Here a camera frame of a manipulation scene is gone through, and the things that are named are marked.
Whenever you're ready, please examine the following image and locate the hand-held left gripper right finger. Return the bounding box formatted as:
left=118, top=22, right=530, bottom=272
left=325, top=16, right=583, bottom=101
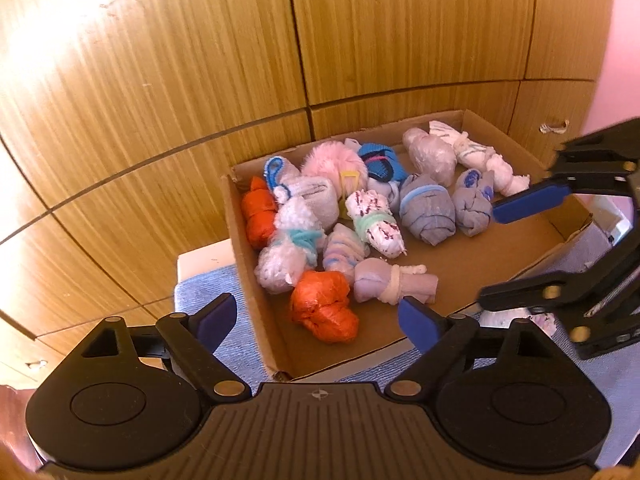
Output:
left=382, top=296, right=553, bottom=403

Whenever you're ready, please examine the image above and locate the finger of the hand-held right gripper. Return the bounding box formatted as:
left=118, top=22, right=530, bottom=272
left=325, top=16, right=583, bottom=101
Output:
left=477, top=269, right=617, bottom=315
left=492, top=119, right=640, bottom=225

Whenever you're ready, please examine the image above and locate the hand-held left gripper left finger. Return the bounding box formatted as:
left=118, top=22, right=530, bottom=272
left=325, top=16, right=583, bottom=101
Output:
left=80, top=292, right=251, bottom=403

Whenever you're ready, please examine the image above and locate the cardboard box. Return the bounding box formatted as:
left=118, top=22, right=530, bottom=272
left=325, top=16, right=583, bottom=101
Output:
left=220, top=109, right=595, bottom=381

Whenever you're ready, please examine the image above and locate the grey sock roll blue print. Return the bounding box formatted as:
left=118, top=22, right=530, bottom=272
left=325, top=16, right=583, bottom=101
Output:
left=452, top=167, right=496, bottom=237

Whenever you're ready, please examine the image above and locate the lilac sock roll cream band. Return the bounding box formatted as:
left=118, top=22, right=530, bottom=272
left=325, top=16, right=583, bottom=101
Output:
left=352, top=257, right=440, bottom=306

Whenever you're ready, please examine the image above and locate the white sock roll grey print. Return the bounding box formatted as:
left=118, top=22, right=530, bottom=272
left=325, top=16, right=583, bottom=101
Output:
left=428, top=120, right=531, bottom=197

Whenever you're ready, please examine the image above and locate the white fluffy sock roll teal band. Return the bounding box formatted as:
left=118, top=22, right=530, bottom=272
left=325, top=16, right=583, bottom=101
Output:
left=254, top=195, right=323, bottom=295

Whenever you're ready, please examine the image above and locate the orange sock roll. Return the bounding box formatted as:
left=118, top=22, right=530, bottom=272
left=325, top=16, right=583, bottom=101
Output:
left=241, top=176, right=280, bottom=251
left=290, top=270, right=360, bottom=345

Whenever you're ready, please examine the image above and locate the grey sock roll blue band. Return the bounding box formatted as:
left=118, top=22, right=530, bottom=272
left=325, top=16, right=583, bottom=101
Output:
left=398, top=174, right=457, bottom=247

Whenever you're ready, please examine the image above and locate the pastel striped sock roll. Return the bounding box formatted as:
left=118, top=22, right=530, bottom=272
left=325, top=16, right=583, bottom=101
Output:
left=322, top=223, right=372, bottom=281

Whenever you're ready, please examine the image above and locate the sheer lilac sock roll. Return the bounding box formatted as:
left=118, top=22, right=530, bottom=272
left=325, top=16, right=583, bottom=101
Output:
left=402, top=127, right=458, bottom=183

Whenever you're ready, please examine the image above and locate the white sock roll purple print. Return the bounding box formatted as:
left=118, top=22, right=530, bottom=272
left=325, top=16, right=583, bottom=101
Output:
left=345, top=189, right=407, bottom=259

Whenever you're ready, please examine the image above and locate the blue striped sock roll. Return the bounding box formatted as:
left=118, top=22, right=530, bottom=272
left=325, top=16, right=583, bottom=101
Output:
left=357, top=141, right=411, bottom=211

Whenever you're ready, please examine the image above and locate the white sock roll blue trim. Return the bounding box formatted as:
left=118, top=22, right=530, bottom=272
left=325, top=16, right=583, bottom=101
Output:
left=263, top=156, right=341, bottom=231

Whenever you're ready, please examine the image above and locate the pink fluffy sock roll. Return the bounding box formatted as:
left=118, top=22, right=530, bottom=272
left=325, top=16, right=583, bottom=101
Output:
left=299, top=142, right=368, bottom=198

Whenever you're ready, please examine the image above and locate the blue towel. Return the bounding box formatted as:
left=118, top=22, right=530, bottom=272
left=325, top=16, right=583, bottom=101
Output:
left=174, top=220, right=640, bottom=471

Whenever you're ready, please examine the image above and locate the wooden wardrobe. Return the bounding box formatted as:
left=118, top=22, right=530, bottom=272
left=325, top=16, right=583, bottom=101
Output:
left=0, top=0, right=613, bottom=401

